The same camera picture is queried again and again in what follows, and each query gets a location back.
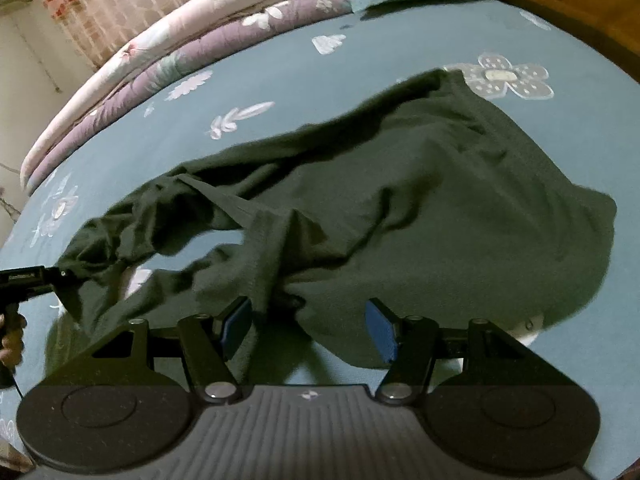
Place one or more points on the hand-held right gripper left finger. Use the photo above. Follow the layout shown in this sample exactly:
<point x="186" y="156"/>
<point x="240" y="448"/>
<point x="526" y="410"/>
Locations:
<point x="237" y="322"/>

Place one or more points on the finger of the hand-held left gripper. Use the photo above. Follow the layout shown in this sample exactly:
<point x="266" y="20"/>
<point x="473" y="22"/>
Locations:
<point x="56" y="281"/>

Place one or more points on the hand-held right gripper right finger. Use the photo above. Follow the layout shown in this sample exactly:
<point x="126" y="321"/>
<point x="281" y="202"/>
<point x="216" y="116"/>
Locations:
<point x="381" y="330"/>

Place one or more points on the dark green long-sleeved top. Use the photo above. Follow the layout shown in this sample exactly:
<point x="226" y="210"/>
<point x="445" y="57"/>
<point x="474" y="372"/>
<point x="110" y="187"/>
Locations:
<point x="400" y="210"/>

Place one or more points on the person's left hand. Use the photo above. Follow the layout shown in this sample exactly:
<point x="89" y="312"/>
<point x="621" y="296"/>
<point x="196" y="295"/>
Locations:
<point x="12" y="350"/>

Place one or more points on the pink floral quilt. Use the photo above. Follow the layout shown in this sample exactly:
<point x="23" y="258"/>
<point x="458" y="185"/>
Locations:
<point x="150" y="45"/>

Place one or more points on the pink patterned curtain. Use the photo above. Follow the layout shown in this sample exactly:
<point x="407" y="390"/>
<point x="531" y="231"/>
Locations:
<point x="125" y="0"/>

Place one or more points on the wooden headboard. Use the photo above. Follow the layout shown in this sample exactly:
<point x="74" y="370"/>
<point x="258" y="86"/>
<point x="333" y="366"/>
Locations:
<point x="575" y="0"/>

